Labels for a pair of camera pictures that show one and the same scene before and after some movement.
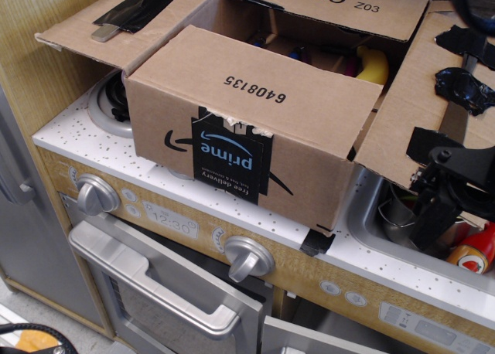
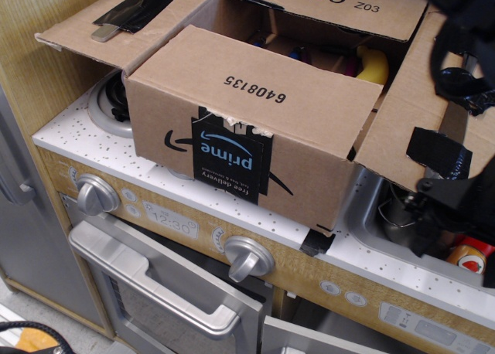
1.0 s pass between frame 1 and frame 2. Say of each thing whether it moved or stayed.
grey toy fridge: stayed
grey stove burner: stayed
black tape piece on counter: stayed
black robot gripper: moved
